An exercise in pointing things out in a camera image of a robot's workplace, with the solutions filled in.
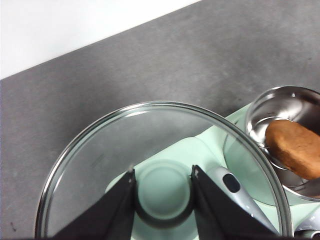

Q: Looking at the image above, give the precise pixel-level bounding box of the brown potato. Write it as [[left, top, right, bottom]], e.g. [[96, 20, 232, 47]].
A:
[[264, 119, 320, 181]]

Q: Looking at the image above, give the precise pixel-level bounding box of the silver control knob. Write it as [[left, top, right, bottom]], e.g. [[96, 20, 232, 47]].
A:
[[294, 228, 320, 240]]

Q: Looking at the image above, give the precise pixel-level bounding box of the mint green steamer pot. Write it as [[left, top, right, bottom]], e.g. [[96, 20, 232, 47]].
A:
[[223, 86, 320, 201]]

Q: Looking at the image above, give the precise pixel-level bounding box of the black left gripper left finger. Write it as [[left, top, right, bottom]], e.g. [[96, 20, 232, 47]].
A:
[[52, 167, 138, 240]]

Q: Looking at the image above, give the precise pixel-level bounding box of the mint green breakfast maker base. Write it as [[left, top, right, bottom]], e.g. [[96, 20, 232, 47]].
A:
[[194, 101, 320, 240]]

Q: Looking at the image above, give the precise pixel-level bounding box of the chrome cover handle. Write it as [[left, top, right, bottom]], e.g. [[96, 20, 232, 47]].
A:
[[207, 166, 278, 236]]

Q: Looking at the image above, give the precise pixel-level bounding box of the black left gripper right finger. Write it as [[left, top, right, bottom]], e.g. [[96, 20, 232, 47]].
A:
[[191, 164, 278, 240]]

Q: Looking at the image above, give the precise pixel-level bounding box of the glass lid with green knob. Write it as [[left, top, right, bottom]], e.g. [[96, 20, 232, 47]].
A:
[[34, 100, 293, 240]]

